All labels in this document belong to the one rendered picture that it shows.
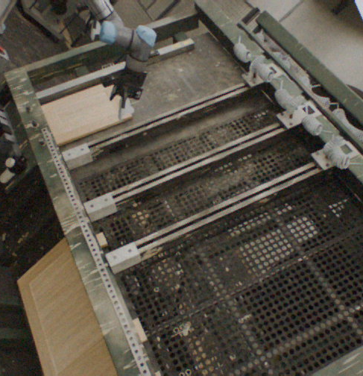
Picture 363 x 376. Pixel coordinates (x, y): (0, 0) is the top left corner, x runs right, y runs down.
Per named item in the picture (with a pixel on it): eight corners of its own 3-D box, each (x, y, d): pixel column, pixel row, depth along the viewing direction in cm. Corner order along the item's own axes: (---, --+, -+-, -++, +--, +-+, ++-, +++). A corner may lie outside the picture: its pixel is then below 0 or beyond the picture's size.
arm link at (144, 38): (134, 21, 163) (156, 28, 166) (125, 48, 169) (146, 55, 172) (136, 29, 157) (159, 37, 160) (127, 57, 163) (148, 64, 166)
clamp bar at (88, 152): (64, 159, 222) (49, 125, 202) (270, 78, 246) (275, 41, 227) (70, 173, 216) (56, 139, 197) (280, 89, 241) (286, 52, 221)
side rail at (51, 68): (30, 80, 267) (23, 66, 258) (194, 23, 290) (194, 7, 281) (32, 86, 264) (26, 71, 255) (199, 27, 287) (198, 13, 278)
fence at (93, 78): (37, 98, 249) (35, 93, 245) (191, 43, 269) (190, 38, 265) (39, 104, 246) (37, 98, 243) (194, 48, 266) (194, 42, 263)
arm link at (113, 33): (97, 35, 167) (124, 44, 171) (98, 44, 158) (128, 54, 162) (102, 14, 163) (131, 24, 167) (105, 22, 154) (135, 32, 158)
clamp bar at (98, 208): (85, 209, 203) (71, 177, 184) (305, 116, 228) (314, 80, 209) (92, 225, 198) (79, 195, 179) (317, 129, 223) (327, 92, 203)
